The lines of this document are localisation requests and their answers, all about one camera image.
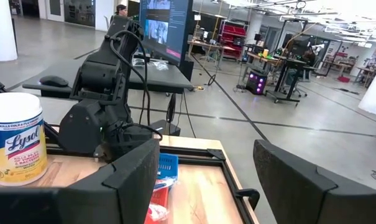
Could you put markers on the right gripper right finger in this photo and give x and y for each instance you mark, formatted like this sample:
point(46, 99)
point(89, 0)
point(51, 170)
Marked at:
point(287, 186)

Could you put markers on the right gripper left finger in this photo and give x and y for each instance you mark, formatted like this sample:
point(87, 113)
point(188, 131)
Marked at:
point(125, 189)

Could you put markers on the blue toothbrush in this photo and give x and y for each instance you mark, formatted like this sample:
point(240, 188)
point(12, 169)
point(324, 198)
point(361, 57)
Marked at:
point(163, 184)

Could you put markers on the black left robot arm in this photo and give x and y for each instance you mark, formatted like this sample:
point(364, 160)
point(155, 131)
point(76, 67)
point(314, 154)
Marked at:
point(97, 77)

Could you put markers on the orange plastic basket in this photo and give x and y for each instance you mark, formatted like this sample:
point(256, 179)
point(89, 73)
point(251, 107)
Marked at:
point(161, 197)

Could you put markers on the blue plastic basket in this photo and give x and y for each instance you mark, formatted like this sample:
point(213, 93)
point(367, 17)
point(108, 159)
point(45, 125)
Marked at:
point(167, 165)

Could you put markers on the black desk foot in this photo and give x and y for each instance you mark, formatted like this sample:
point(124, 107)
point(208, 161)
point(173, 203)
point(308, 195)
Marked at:
point(167, 127)

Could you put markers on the black standing desk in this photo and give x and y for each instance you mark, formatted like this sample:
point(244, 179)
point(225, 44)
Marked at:
point(287, 81)

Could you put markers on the purple-lit computer tower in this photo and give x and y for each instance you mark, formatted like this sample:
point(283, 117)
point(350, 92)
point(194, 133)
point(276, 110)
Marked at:
point(256, 82)

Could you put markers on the white-lidded wipes canister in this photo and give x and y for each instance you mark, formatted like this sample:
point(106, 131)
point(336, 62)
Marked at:
point(16, 140)

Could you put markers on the white round pillar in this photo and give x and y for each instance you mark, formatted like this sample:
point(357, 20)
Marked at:
point(375, 93)
point(1, 31)

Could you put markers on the person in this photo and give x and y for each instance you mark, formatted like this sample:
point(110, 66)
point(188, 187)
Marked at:
point(121, 11)
point(309, 59)

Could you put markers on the clear plastic bag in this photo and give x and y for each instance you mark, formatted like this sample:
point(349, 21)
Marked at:
point(159, 64)

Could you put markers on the black computer mouse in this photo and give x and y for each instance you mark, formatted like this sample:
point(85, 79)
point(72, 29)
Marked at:
point(54, 81)

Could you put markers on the red storage shelf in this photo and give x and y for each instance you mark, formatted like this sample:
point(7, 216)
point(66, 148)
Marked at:
point(232, 39)

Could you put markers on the wooden work table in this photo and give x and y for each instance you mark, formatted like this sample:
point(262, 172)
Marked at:
point(206, 46)

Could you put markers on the blue monitor screen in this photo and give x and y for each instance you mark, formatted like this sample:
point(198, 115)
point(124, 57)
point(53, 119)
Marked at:
point(166, 28)

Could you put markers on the black frame hook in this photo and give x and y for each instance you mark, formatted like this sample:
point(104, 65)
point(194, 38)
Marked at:
point(248, 194)

